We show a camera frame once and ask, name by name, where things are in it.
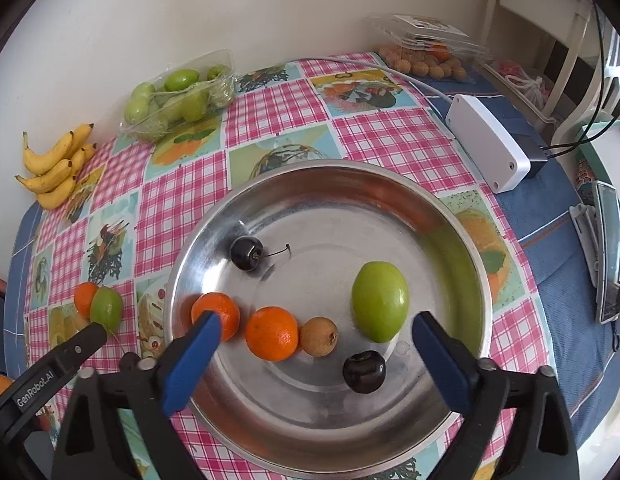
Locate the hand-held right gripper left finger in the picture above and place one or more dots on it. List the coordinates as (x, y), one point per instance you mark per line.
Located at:
(195, 360)

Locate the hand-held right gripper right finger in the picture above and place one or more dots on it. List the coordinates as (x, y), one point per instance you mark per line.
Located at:
(442, 360)

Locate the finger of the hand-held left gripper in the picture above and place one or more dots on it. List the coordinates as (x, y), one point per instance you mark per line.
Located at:
(87, 341)

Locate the small green jujube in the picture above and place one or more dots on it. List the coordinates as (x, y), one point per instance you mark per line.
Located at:
(107, 307)

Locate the small orange tangerine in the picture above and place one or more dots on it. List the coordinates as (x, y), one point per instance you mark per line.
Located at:
(84, 299)
(271, 334)
(217, 307)

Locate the large dark red cherry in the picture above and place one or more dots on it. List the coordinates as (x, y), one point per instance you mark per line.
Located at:
(364, 371)

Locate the large green jujube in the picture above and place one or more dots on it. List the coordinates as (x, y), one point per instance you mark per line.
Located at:
(379, 302)

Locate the dark cherry with stem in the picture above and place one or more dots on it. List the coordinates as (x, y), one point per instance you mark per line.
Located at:
(246, 253)

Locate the large tan longan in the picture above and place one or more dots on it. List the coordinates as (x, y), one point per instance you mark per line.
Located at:
(319, 336)

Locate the round metal plate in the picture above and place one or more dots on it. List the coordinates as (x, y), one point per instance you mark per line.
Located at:
(315, 285)

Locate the orange drink cup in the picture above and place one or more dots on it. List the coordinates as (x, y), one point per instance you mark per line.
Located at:
(0, 385)

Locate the yellow banana bunch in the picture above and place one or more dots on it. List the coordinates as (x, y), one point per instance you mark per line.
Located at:
(50, 180)

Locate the grey flat device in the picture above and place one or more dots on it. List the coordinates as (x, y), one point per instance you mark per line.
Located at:
(609, 250)

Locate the clear plastic punnet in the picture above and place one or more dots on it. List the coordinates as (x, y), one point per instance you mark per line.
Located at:
(140, 130)

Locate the black plug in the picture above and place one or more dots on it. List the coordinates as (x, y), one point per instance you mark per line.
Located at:
(538, 160)

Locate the white power box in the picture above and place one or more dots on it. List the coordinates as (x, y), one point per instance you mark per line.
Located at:
(484, 140)

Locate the pink checkered tablecloth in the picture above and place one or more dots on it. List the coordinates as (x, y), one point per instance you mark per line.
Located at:
(379, 130)

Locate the group of wrapped green jujubes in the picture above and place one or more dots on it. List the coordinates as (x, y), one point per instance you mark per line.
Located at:
(182, 80)

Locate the white plastic bag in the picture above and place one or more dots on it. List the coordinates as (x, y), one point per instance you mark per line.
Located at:
(529, 87)

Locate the pile of tan longans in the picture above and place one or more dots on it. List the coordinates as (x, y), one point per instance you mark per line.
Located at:
(419, 67)

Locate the tangerine among longans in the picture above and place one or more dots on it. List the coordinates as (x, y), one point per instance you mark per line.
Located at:
(439, 52)

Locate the clear plastic clamshell container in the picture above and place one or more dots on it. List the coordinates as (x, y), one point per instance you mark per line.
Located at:
(424, 27)

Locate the white lattice basket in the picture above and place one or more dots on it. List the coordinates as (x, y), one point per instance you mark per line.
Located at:
(614, 60)

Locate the white wooden chair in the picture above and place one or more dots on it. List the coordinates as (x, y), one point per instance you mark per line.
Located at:
(534, 2)

